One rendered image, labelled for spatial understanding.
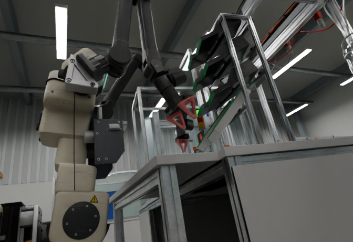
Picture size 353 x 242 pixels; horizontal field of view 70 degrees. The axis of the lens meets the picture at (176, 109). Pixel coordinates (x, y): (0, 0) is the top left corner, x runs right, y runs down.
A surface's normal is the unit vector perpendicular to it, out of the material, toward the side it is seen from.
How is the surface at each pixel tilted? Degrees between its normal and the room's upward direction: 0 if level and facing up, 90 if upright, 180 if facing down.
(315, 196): 90
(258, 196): 90
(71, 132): 90
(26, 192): 90
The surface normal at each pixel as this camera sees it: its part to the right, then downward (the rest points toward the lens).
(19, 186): 0.37, -0.43
